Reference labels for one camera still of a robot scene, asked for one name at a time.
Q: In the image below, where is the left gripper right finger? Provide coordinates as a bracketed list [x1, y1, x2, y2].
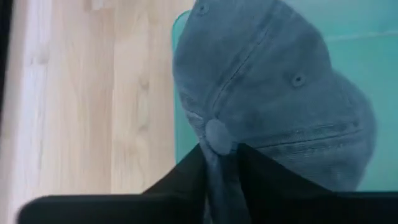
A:
[238, 142, 398, 224]

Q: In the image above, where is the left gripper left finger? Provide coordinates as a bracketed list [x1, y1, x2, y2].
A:
[17, 144, 208, 224]

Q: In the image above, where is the grey denim cap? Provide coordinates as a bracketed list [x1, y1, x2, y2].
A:
[172, 0, 377, 224]

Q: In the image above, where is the teal translucent plastic bin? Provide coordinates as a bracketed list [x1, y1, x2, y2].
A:
[170, 0, 398, 192]

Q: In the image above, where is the black aluminium table frame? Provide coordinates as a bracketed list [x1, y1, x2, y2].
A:
[0, 0, 15, 125]

